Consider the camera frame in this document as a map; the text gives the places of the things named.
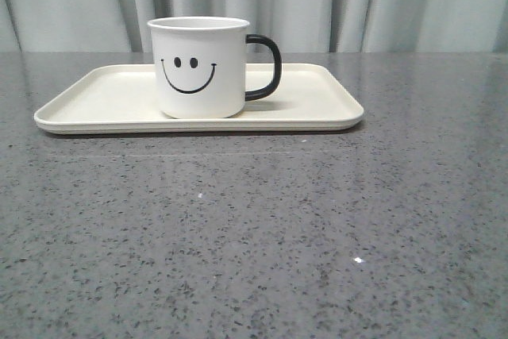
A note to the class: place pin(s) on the cream rectangular plastic tray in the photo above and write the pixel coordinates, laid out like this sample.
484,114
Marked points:
122,99

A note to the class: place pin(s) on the pale grey-green curtain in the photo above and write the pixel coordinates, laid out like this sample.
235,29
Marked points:
296,25

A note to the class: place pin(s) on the white smiley face mug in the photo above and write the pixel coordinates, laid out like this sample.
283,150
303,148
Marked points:
200,65

